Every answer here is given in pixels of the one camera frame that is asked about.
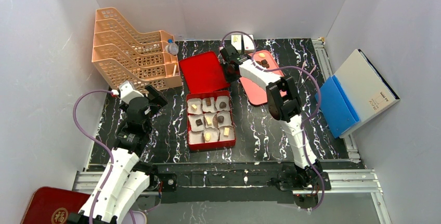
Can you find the pink plastic tray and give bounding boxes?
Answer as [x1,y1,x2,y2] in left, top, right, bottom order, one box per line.
[239,60,284,106]

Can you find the red tin lid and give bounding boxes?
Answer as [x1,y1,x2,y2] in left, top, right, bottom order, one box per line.
[179,51,230,94]

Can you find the white block chocolate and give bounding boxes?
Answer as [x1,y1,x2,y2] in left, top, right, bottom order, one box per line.
[204,116,212,126]

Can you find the red chocolate box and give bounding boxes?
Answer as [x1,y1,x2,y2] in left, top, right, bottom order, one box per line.
[186,90,237,152]

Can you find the white rectangular chocolate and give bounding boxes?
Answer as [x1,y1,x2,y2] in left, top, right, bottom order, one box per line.
[223,127,230,137]

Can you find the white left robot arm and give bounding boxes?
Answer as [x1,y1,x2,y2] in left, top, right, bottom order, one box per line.
[67,81,167,223]

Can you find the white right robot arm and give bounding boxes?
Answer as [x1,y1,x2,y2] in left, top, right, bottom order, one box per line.
[219,45,326,190]

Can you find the plastic water bottle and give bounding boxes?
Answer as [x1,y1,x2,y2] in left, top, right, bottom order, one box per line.
[165,39,179,56]

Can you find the orange plastic file rack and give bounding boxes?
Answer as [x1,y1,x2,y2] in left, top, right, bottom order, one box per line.
[92,7,183,93]

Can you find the blue folder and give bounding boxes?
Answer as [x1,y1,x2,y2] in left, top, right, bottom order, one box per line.
[315,75,360,138]

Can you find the dark red round tin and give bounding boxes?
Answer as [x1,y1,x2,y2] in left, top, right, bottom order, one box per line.
[21,187,89,224]

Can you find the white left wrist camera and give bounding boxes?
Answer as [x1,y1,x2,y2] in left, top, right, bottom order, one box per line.
[119,81,144,104]

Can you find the aluminium rail frame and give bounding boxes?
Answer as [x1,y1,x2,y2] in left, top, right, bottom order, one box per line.
[74,38,385,211]

